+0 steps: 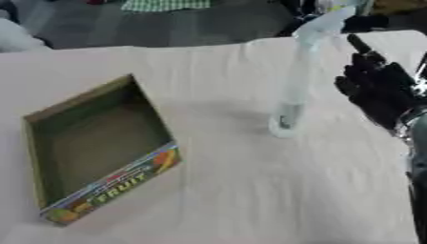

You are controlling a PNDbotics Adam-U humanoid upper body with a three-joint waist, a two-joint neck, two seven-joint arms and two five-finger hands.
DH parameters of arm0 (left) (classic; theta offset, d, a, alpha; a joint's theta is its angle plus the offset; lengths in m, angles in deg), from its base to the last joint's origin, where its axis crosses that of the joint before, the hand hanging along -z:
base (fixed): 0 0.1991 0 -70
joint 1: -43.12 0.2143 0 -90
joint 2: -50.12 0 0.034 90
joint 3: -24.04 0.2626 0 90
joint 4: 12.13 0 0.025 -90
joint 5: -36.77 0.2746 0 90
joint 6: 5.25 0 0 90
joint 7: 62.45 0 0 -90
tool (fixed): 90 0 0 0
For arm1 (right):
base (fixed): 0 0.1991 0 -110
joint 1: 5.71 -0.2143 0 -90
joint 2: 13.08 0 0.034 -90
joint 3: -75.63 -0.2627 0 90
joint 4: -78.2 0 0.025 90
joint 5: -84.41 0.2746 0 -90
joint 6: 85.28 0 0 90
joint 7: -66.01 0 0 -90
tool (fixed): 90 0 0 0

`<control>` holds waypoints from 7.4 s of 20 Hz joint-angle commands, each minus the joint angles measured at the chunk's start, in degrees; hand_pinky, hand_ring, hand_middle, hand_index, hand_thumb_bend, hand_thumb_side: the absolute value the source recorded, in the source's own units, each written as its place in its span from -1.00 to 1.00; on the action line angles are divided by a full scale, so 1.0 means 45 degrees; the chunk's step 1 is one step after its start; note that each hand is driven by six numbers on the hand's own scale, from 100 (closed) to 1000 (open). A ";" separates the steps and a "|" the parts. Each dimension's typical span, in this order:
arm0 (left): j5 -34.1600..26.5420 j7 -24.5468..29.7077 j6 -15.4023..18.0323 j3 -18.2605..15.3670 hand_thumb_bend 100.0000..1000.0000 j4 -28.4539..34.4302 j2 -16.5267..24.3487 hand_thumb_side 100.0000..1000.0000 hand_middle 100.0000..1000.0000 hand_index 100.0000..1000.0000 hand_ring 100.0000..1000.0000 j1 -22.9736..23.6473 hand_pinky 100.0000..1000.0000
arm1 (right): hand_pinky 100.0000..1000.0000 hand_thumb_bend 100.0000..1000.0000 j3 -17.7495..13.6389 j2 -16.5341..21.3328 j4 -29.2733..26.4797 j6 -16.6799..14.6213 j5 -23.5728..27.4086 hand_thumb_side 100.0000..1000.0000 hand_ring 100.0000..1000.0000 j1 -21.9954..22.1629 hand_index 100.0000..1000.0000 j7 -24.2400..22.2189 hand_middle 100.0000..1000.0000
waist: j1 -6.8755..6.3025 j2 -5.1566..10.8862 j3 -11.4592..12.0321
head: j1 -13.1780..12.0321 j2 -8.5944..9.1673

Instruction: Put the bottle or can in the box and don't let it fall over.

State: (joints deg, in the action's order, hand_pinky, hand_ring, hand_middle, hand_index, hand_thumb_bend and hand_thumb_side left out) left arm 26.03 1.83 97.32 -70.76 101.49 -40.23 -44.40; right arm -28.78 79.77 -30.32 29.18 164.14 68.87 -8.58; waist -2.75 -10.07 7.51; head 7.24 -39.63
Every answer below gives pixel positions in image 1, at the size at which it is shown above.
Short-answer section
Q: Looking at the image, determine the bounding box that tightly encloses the clear plastic bottle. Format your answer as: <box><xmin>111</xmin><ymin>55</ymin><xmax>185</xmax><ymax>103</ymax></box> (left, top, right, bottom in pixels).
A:
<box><xmin>267</xmin><ymin>30</ymin><xmax>327</xmax><ymax>139</ymax></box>

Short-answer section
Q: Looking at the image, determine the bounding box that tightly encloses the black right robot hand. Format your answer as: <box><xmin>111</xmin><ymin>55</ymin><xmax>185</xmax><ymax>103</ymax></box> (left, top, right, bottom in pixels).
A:
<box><xmin>332</xmin><ymin>33</ymin><xmax>427</xmax><ymax>132</ymax></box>

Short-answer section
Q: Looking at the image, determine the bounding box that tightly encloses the green white checked cloth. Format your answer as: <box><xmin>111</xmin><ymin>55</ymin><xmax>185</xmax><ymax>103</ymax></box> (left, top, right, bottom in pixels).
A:
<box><xmin>120</xmin><ymin>0</ymin><xmax>214</xmax><ymax>13</ymax></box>

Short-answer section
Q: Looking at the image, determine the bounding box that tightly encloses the cardboard box with green inside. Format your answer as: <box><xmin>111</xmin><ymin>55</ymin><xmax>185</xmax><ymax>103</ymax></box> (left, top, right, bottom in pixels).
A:
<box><xmin>21</xmin><ymin>73</ymin><xmax>184</xmax><ymax>227</ymax></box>

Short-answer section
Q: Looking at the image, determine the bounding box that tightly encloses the white soft bundle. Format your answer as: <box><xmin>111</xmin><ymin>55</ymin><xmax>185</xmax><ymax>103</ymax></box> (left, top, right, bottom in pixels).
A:
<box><xmin>0</xmin><ymin>17</ymin><xmax>51</xmax><ymax>53</ymax></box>

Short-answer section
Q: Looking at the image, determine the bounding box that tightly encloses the person's hand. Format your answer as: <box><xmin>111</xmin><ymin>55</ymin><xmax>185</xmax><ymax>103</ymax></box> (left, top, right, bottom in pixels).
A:
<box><xmin>292</xmin><ymin>0</ymin><xmax>369</xmax><ymax>44</ymax></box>

